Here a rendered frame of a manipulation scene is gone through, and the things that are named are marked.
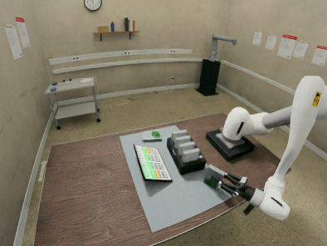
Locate status display panel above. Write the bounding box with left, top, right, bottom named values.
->
left=134, top=145, right=173, bottom=182

